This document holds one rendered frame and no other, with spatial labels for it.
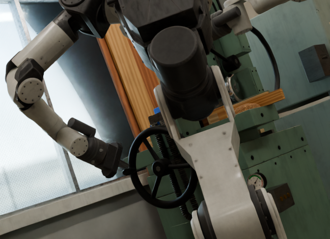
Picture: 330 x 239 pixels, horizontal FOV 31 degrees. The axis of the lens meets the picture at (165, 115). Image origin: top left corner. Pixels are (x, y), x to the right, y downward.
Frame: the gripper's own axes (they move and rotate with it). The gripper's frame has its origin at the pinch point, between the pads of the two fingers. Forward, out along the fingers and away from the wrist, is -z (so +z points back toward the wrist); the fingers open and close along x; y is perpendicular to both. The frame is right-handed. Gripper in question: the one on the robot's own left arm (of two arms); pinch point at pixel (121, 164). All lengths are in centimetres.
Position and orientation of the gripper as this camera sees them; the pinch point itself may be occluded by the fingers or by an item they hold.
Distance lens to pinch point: 203.6
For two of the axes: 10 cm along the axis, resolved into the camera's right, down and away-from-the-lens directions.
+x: 2.2, -9.2, 3.2
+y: -7.3, 0.6, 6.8
